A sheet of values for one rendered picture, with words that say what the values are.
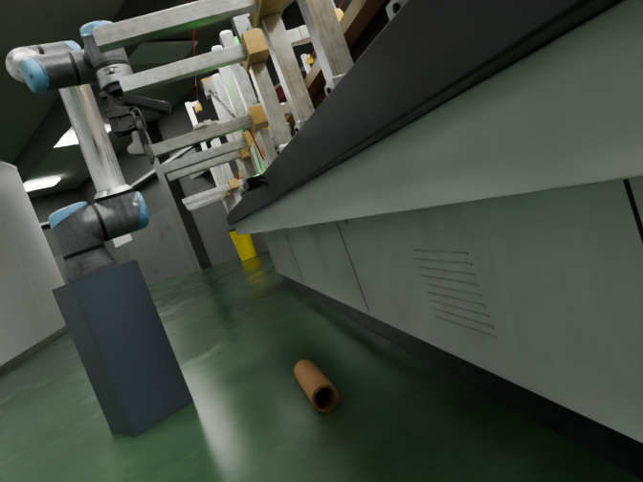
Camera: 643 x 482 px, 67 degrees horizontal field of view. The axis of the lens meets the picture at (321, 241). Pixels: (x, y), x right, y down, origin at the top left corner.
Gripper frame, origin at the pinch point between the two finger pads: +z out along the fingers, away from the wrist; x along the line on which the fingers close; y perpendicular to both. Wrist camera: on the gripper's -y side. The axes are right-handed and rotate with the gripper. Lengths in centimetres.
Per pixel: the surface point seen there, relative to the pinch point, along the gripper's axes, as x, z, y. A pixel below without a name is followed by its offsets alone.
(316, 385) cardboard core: 1, 74, -21
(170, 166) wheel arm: -23.6, -0.4, -2.7
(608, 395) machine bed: 77, 65, -53
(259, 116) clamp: 4.6, -2.1, -30.0
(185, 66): 26.2, -12.5, -14.2
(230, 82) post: -27.7, -21.7, -29.7
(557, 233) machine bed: 77, 39, -52
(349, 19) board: 45, -7, -46
